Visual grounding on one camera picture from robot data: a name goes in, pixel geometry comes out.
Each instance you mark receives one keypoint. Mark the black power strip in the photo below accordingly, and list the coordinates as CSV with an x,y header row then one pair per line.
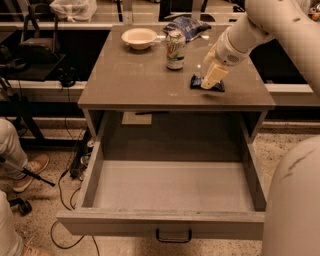
x,y
80,150

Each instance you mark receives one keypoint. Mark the white ceramic bowl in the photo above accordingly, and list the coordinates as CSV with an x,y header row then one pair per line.
x,y
139,38

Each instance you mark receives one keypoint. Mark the black caster wheel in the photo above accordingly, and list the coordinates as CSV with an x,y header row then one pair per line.
x,y
24,206

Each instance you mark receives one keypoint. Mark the green and white soda can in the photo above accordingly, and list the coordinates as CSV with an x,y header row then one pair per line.
x,y
176,43

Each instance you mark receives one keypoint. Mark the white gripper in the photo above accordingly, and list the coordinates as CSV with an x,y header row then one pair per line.
x,y
227,51

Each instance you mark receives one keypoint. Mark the blue chip bag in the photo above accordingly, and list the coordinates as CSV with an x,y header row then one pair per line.
x,y
190,27

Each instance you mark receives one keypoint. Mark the person leg in beige trousers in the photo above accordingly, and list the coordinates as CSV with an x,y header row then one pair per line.
x,y
11,150

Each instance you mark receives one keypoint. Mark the black bag on shelf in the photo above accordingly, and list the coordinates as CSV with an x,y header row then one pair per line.
x,y
34,48

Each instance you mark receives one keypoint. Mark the white plastic bag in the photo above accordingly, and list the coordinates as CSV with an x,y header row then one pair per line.
x,y
74,10

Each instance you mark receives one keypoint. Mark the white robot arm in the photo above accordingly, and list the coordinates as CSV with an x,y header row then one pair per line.
x,y
292,217

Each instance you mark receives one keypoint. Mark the black headphones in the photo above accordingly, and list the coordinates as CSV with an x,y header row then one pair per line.
x,y
67,78

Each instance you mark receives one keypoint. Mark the blue rxbar blueberry wrapper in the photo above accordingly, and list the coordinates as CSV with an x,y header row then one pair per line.
x,y
196,81

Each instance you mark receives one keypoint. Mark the tan sneaker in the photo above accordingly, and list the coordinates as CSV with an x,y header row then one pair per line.
x,y
35,166

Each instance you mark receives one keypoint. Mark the open grey top drawer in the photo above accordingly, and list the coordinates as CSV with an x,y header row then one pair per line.
x,y
183,171

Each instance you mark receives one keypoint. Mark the black stick tool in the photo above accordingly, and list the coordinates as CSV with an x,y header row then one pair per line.
x,y
26,171

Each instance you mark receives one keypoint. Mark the black drawer handle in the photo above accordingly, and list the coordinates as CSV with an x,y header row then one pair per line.
x,y
173,237

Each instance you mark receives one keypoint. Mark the grey cabinet with counter top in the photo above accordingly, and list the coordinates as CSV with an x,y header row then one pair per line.
x,y
128,80

